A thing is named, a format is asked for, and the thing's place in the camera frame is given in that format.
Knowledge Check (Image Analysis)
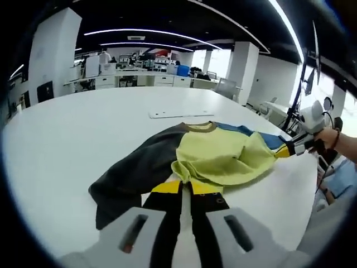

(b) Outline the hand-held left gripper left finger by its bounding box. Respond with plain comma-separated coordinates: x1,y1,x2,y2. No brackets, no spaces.
60,180,185,268

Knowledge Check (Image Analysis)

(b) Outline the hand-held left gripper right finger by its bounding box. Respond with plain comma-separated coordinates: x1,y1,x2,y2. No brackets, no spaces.
186,181,307,268

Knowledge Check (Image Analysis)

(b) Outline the yellow grey blue garment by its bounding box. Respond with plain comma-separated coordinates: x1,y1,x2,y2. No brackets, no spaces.
88,120,293,230

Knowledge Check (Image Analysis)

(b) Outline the person's right hand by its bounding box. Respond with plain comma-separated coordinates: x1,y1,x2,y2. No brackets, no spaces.
308,127,340,154

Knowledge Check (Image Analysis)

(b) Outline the black tripod stand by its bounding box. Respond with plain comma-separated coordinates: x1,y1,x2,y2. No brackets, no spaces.
281,47,319,135

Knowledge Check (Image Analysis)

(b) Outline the white side desk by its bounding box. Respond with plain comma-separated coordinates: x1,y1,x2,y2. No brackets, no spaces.
260,100,291,123

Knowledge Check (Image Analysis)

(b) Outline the person's light blue clothing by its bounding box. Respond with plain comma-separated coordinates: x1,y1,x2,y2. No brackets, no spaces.
320,157,357,206

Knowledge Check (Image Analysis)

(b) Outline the white square pillar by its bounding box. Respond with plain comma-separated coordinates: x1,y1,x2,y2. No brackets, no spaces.
27,7,83,108
227,41,260,106

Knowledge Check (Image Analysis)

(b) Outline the ceiling light strip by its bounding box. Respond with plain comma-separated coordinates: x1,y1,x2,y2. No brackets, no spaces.
269,0,305,64
83,28,224,50
100,42,195,51

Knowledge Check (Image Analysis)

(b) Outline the white mesh office chair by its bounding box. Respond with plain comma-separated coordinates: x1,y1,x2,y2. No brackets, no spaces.
214,77,242,100

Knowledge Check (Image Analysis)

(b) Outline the white flat table panel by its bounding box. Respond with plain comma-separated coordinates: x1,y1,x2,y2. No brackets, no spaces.
148,107,215,119

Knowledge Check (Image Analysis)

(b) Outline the white drawer cabinet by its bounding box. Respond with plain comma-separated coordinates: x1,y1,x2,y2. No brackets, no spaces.
174,76,192,88
154,75,175,87
96,75,115,89

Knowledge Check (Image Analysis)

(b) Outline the black office chair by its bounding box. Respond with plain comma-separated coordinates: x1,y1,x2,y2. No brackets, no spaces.
36,80,54,103

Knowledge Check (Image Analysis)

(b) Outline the white standing board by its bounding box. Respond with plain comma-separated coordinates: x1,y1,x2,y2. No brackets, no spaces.
85,55,100,78

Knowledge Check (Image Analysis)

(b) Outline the black cable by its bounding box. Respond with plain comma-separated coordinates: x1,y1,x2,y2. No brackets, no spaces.
315,164,335,196

